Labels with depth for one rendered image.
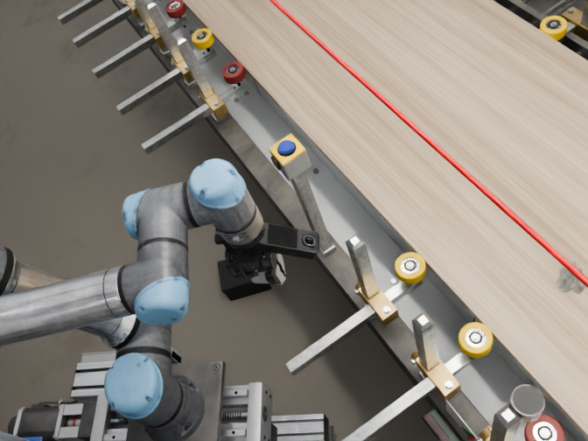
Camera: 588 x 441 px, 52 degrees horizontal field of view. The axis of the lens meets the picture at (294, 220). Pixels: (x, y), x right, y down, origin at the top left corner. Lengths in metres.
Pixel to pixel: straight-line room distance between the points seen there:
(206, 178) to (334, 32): 1.38
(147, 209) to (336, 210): 1.21
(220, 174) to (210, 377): 0.68
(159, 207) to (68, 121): 2.96
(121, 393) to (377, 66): 1.31
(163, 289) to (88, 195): 2.57
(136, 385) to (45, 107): 2.97
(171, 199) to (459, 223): 0.94
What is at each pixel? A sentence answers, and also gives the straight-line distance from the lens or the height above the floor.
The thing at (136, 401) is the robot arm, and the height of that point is 1.26.
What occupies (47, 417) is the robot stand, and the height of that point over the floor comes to 0.99.
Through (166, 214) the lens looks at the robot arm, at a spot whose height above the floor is 1.64.
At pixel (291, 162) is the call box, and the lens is 1.46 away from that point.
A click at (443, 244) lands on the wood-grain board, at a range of 1.64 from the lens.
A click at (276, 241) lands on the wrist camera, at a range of 1.03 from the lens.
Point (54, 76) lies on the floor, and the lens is 4.22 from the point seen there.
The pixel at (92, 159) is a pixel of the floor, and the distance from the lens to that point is 3.55.
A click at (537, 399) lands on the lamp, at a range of 1.25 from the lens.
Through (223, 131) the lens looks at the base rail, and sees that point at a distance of 2.30.
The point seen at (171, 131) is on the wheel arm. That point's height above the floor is 0.83.
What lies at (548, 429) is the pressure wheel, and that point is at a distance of 1.48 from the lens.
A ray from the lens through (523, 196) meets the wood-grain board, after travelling 1.72.
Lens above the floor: 2.34
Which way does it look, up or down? 56 degrees down
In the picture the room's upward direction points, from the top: 25 degrees counter-clockwise
